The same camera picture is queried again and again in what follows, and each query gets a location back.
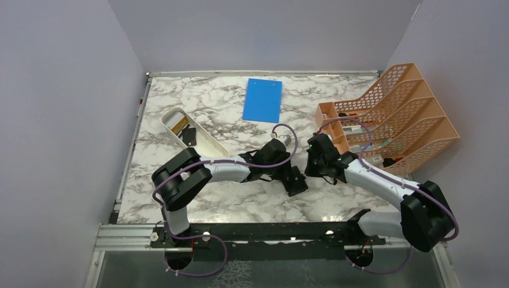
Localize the black leather card holder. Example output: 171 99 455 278
280 166 308 197

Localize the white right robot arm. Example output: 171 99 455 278
305 134 457 252

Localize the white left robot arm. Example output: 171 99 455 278
151 139 308 247

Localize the dark card in tray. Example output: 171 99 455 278
180 127 197 146

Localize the blue flat board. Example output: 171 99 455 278
242 78 283 123

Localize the peach plastic file organizer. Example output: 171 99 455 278
315 63 460 175

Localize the white oblong plastic tray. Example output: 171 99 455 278
160 107 230 158

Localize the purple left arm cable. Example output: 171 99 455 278
152 123 300 278

